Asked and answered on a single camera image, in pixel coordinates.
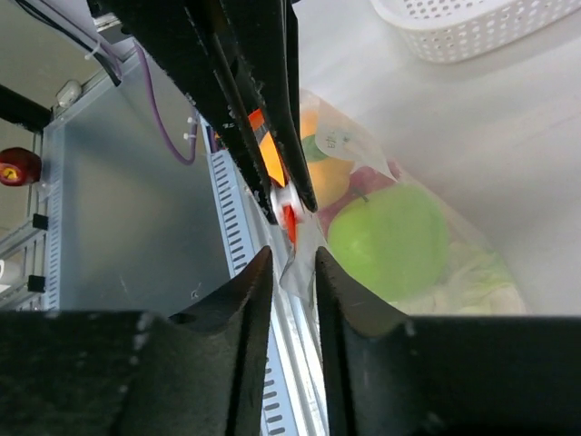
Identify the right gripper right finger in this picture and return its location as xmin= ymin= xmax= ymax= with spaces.
xmin=315 ymin=248 xmax=580 ymax=435

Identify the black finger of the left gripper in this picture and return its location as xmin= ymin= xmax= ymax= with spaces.
xmin=103 ymin=0 xmax=276 ymax=224

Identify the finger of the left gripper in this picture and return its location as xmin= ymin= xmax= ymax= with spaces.
xmin=221 ymin=1 xmax=318 ymax=212

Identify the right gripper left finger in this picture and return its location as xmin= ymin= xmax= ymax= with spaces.
xmin=1 ymin=247 xmax=273 ymax=435

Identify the white cauliflower with leaves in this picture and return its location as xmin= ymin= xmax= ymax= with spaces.
xmin=397 ymin=242 xmax=527 ymax=315

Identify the clear zip top bag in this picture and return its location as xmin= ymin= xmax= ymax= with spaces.
xmin=279 ymin=91 xmax=527 ymax=315

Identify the green apple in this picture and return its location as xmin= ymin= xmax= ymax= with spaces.
xmin=327 ymin=183 xmax=448 ymax=302

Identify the orange fruit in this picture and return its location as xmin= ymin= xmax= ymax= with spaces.
xmin=300 ymin=109 xmax=354 ymax=209

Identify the red emergency stop button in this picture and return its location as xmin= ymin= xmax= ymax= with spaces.
xmin=1 ymin=147 xmax=42 ymax=187

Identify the white perforated plastic basket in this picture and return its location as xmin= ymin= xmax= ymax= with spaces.
xmin=371 ymin=0 xmax=580 ymax=64

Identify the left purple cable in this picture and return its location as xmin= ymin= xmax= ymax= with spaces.
xmin=133 ymin=43 xmax=201 ymax=167

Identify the aluminium mounting rail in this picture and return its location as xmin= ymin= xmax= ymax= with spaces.
xmin=244 ymin=190 xmax=330 ymax=436

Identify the white slotted cable duct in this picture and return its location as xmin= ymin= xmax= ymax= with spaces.
xmin=211 ymin=149 xmax=300 ymax=436

